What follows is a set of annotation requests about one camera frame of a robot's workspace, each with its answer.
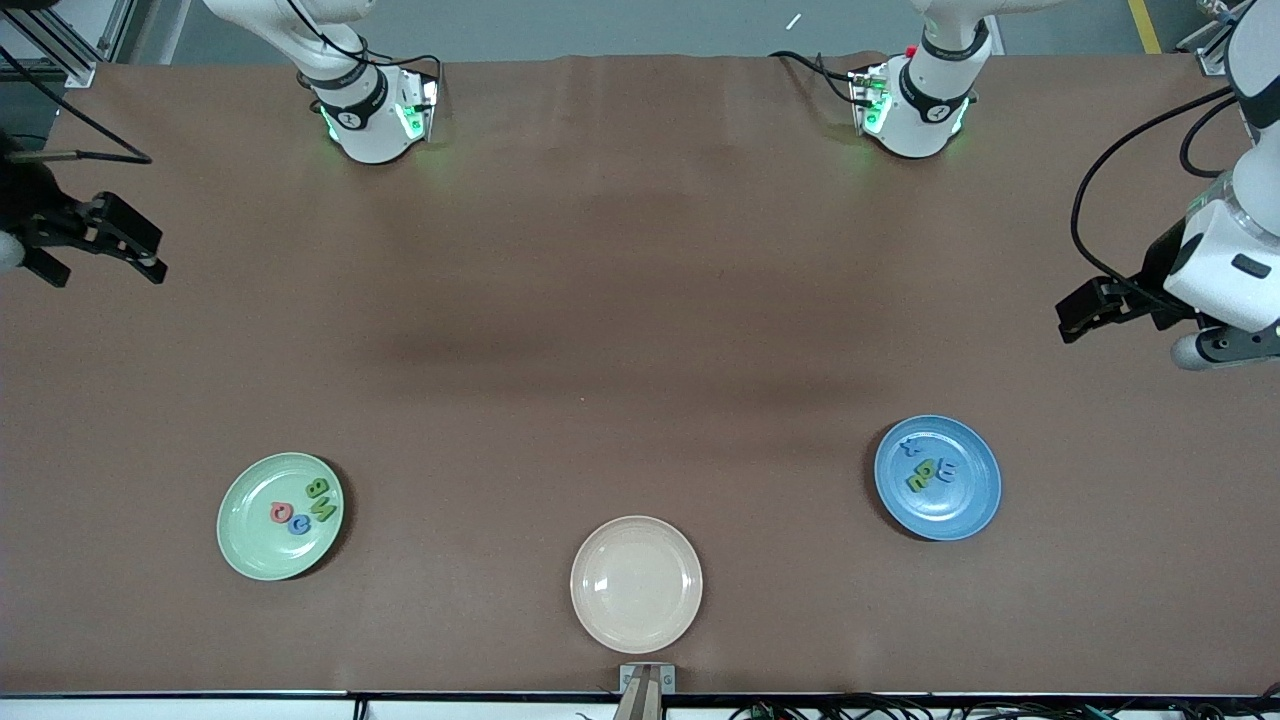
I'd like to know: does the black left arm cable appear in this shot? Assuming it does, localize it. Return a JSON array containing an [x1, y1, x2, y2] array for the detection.
[[1070, 85, 1246, 301]]

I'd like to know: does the blue round plate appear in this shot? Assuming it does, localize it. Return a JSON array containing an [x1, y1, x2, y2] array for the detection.
[[874, 415, 1002, 542]]

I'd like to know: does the beige round plate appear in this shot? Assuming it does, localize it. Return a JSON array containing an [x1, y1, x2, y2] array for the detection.
[[570, 515, 704, 655]]

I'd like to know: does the black base power cable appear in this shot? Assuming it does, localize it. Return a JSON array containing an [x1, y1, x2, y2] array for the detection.
[[768, 50, 863, 106]]

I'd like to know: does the green round plate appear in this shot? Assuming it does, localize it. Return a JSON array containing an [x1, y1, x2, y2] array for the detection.
[[217, 452, 344, 582]]

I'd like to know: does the aluminium frame profile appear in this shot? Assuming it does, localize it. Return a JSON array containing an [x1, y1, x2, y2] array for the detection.
[[1178, 0, 1251, 77], [0, 0, 136, 89]]

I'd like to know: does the brown table mat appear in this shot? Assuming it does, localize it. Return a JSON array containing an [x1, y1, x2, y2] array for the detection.
[[0, 52, 1280, 698]]

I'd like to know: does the metal bracket with post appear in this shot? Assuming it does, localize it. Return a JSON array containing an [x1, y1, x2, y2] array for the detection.
[[618, 663, 677, 720]]

